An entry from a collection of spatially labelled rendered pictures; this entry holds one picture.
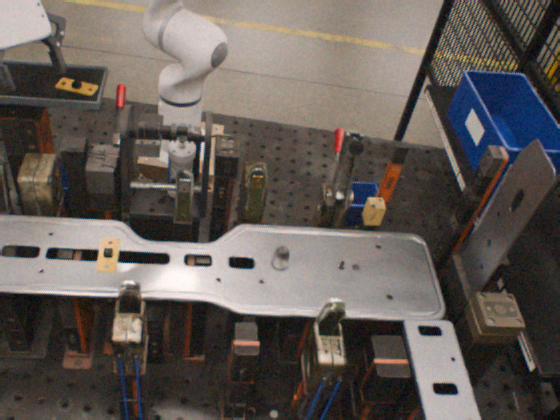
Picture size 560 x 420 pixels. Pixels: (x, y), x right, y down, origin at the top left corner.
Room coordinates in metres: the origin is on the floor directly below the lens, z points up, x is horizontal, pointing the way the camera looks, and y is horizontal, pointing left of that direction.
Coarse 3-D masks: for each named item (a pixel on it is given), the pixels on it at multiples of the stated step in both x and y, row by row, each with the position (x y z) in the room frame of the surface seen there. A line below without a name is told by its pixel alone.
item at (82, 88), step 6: (66, 78) 1.05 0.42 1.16; (60, 84) 1.03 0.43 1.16; (66, 84) 1.03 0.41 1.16; (72, 84) 1.02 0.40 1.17; (78, 84) 1.02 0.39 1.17; (84, 84) 1.04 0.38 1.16; (90, 84) 1.04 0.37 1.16; (66, 90) 1.01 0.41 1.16; (72, 90) 1.01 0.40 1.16; (78, 90) 1.01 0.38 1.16; (84, 90) 1.02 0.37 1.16; (90, 90) 1.02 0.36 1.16
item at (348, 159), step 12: (348, 132) 0.94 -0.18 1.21; (360, 132) 0.94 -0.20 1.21; (348, 144) 0.93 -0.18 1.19; (360, 144) 0.90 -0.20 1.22; (348, 156) 0.93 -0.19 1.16; (336, 168) 0.93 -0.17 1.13; (348, 168) 0.93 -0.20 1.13; (336, 180) 0.91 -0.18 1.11; (348, 180) 0.92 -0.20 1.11; (336, 192) 0.91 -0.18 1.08; (348, 192) 0.91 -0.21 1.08
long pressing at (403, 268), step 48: (0, 240) 0.71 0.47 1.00; (48, 240) 0.73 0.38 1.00; (96, 240) 0.75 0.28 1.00; (144, 240) 0.77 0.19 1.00; (240, 240) 0.81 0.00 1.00; (288, 240) 0.83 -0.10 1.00; (336, 240) 0.85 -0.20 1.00; (384, 240) 0.87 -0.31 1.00; (0, 288) 0.61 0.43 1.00; (48, 288) 0.62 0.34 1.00; (96, 288) 0.64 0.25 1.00; (144, 288) 0.65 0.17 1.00; (192, 288) 0.67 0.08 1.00; (240, 288) 0.69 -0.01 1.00; (288, 288) 0.70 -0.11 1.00; (336, 288) 0.72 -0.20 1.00; (384, 288) 0.74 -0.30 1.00; (432, 288) 0.76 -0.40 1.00
